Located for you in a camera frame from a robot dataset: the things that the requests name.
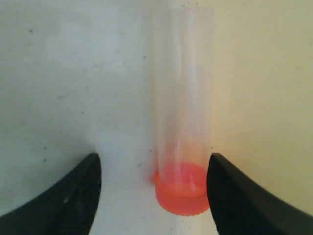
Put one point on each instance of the orange cap tube front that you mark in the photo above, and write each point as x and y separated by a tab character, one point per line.
183	76

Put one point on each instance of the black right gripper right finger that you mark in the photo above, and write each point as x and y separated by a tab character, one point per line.
239	206

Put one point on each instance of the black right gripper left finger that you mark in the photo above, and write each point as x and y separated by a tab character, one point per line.
66	208

